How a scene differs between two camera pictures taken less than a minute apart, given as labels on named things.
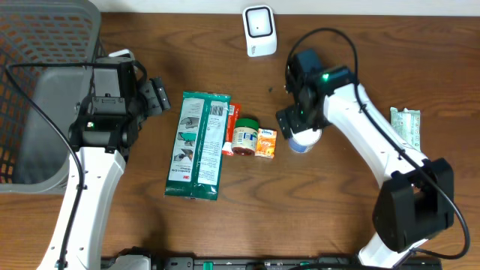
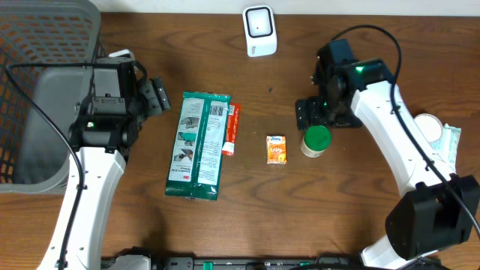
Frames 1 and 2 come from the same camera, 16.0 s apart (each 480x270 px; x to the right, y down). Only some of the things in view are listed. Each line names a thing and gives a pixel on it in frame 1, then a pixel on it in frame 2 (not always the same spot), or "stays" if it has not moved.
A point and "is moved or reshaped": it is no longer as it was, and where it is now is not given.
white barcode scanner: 260,29 stays
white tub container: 305,140 → 430,126
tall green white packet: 196,150 stays
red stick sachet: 233,114 stays
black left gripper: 157,96 stays
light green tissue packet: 406,125 is moved or reshaped
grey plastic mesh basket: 34,159 stays
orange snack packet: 266,142 → 276,149
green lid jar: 244,136 → 316,139
